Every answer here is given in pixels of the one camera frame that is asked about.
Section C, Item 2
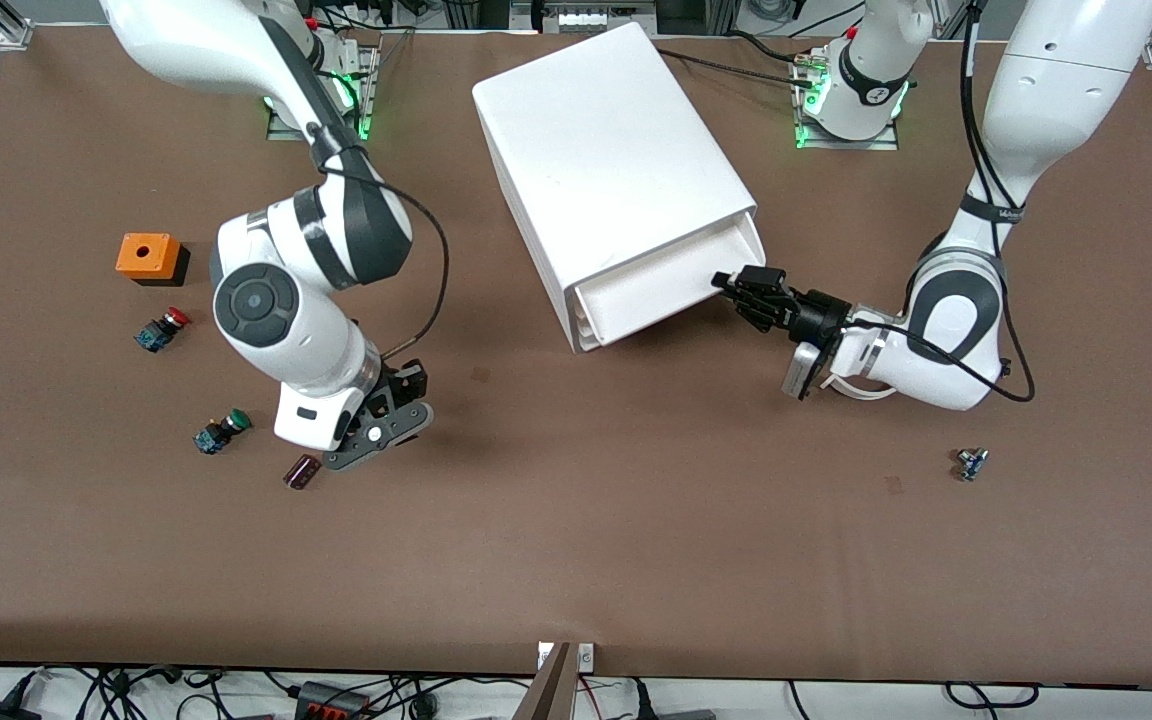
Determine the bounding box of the black table cable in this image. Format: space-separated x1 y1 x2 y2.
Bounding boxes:
664 48 822 90
726 30 803 64

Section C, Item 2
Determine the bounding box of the white cabinet drawer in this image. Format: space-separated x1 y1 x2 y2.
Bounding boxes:
574 220 768 349

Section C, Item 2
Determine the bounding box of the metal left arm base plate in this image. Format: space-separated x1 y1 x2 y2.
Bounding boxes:
793 45 903 152

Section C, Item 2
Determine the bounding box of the white curved plastic strip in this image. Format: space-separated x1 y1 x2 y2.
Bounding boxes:
820 372 897 401

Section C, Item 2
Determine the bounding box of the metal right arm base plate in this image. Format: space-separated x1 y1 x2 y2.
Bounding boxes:
266 40 383 142

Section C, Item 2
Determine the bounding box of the green push button switch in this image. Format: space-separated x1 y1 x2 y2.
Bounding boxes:
193 408 253 456

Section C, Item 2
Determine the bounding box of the black red power strip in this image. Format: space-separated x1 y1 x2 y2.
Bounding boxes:
294 682 369 720

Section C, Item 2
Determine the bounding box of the brown wooden plank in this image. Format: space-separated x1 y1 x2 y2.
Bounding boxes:
514 642 577 720

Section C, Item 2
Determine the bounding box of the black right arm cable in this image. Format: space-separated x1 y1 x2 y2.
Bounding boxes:
306 120 451 361

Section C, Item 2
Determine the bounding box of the grey control unit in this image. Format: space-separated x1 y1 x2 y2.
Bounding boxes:
511 0 659 37

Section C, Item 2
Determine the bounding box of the black looped floor cable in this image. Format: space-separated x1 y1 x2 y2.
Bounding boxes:
944 682 1042 710

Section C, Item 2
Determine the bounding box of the white drawer cabinet housing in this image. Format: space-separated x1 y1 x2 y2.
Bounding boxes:
472 22 767 354

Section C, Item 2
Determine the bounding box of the red push button switch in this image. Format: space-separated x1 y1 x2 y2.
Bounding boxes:
133 308 193 353

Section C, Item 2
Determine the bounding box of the orange box with hole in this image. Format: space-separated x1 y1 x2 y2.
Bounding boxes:
116 233 191 288

